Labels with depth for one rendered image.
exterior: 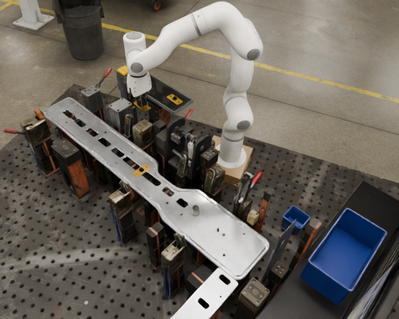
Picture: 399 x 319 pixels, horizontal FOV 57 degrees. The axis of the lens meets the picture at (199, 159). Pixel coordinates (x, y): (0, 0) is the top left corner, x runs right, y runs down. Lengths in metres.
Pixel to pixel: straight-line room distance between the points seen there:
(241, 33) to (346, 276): 0.99
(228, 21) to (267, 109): 2.30
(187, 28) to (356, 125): 2.63
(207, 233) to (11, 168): 1.27
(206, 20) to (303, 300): 1.07
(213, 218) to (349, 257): 0.55
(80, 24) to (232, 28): 2.83
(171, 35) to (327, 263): 1.05
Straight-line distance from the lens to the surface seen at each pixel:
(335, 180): 2.25
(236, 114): 1.72
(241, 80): 1.65
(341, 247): 1.57
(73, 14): 4.09
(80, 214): 1.99
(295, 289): 1.43
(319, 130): 3.61
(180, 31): 1.46
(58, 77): 4.19
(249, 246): 1.51
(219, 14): 1.45
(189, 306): 1.39
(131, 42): 1.47
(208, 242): 1.50
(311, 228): 1.39
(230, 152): 1.97
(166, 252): 1.42
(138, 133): 1.80
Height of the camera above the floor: 2.30
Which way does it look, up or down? 48 degrees down
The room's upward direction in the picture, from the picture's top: 3 degrees clockwise
